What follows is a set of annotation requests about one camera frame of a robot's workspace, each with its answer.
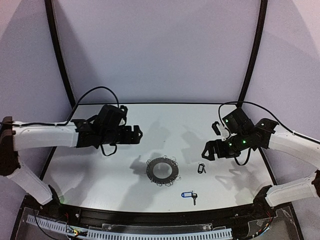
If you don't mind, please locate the metal ring disc with keyrings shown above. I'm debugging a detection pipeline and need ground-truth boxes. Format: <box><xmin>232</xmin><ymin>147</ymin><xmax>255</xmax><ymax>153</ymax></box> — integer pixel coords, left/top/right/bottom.
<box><xmin>145</xmin><ymin>155</ymin><xmax>182</xmax><ymax>187</ymax></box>

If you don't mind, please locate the blue tag key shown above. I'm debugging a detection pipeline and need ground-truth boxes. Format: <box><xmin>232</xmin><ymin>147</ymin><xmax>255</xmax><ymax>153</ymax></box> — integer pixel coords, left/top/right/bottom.
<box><xmin>181</xmin><ymin>191</ymin><xmax>198</xmax><ymax>206</ymax></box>

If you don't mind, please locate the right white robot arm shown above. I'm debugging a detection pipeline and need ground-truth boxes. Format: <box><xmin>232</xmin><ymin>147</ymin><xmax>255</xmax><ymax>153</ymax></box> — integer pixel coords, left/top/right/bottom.
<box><xmin>201</xmin><ymin>107</ymin><xmax>320</xmax><ymax>209</ymax></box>

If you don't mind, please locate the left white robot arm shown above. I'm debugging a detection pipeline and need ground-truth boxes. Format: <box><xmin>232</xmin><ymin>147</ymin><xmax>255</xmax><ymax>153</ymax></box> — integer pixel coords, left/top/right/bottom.
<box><xmin>0</xmin><ymin>115</ymin><xmax>143</xmax><ymax>206</ymax></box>

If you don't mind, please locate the black tag key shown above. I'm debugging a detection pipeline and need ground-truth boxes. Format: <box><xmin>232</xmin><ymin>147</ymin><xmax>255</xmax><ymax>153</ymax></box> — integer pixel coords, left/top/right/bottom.
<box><xmin>197</xmin><ymin>163</ymin><xmax>207</xmax><ymax>174</ymax></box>

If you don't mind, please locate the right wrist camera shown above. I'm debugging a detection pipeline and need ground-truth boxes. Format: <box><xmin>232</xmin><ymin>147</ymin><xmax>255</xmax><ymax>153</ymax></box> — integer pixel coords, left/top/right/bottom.
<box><xmin>211</xmin><ymin>121</ymin><xmax>230</xmax><ymax>141</ymax></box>

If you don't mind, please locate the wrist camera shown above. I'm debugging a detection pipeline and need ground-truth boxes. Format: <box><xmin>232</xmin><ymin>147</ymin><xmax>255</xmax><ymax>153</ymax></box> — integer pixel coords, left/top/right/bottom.
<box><xmin>119</xmin><ymin>105</ymin><xmax>128</xmax><ymax>126</ymax></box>
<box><xmin>211</xmin><ymin>121</ymin><xmax>230</xmax><ymax>141</ymax></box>

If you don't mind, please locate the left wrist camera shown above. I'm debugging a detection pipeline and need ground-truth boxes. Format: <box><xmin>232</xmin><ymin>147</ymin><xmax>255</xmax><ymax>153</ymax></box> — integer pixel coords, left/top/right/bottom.
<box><xmin>119</xmin><ymin>105</ymin><xmax>128</xmax><ymax>126</ymax></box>

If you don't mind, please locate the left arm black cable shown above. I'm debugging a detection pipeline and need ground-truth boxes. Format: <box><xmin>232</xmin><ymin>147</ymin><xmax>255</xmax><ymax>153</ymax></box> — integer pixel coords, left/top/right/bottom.
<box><xmin>0</xmin><ymin>86</ymin><xmax>120</xmax><ymax>126</ymax></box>

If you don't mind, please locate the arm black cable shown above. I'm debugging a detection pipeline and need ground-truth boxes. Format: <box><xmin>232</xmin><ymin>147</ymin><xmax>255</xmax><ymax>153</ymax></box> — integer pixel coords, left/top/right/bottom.
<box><xmin>218</xmin><ymin>100</ymin><xmax>320</xmax><ymax>146</ymax></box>
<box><xmin>0</xmin><ymin>86</ymin><xmax>120</xmax><ymax>126</ymax></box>

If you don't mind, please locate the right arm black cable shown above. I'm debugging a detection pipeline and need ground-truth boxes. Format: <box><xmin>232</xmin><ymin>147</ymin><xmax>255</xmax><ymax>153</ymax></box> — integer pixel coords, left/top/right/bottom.
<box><xmin>218</xmin><ymin>100</ymin><xmax>320</xmax><ymax>146</ymax></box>

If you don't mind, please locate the white slotted cable duct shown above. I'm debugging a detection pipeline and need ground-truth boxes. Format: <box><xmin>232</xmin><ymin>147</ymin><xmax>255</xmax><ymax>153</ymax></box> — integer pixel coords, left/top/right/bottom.
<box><xmin>24</xmin><ymin>214</ymin><xmax>233</xmax><ymax>240</ymax></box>

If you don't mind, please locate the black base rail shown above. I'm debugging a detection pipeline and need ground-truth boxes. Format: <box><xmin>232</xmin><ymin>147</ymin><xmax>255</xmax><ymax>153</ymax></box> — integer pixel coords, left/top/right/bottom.
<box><xmin>60</xmin><ymin>204</ymin><xmax>261</xmax><ymax>227</ymax></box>

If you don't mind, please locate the right black frame post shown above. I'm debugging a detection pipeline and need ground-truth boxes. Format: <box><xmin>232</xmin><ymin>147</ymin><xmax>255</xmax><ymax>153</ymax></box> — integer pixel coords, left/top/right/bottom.
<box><xmin>237</xmin><ymin>0</ymin><xmax>268</xmax><ymax>108</ymax></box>

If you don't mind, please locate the black frame post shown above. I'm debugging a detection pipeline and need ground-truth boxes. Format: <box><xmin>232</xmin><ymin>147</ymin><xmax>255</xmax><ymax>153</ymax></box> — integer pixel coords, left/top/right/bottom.
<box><xmin>44</xmin><ymin>0</ymin><xmax>76</xmax><ymax>108</ymax></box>
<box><xmin>237</xmin><ymin>0</ymin><xmax>268</xmax><ymax>108</ymax></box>

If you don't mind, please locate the left black frame post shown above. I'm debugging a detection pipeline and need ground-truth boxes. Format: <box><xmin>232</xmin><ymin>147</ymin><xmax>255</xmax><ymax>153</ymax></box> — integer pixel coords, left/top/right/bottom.
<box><xmin>44</xmin><ymin>0</ymin><xmax>76</xmax><ymax>108</ymax></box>

